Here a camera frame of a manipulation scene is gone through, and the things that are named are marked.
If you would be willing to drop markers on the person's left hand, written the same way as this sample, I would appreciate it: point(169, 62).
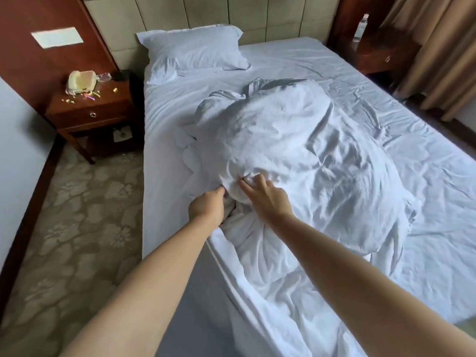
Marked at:
point(208, 208)

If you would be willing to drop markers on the person's right hand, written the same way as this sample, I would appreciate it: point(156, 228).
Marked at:
point(271, 204)

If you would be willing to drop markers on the white duvet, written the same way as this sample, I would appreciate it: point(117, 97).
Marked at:
point(297, 144)

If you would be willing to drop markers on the white bed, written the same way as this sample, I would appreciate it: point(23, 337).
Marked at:
point(427, 163)

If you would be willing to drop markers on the person's right forearm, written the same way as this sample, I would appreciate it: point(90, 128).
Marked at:
point(353, 290)

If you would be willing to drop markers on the person's left forearm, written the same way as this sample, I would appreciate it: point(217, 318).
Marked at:
point(148, 293)

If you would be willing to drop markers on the white slipper packet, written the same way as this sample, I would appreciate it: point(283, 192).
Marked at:
point(122, 134)

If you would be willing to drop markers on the wooden nightstand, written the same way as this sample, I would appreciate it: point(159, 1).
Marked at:
point(104, 104)
point(375, 59)

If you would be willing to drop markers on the black round ashtray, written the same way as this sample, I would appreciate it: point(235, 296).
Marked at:
point(121, 75)

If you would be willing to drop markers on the white pillow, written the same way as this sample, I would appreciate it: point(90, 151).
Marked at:
point(193, 48)

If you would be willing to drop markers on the scatter of small coloured pieces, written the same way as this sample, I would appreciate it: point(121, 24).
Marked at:
point(89, 95)

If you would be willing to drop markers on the clear glass ashtray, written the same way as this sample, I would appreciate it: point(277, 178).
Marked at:
point(103, 77)

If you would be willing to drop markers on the beige telephone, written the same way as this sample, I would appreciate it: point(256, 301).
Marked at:
point(82, 82)

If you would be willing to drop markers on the clear water bottle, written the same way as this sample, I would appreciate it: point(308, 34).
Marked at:
point(360, 29)

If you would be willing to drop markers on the beige padded headboard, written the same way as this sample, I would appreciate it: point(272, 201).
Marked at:
point(148, 18)

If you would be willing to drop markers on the beige curtain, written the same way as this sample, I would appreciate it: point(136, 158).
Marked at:
point(439, 52)

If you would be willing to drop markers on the white wall switch panel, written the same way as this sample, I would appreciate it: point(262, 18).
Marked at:
point(57, 37)

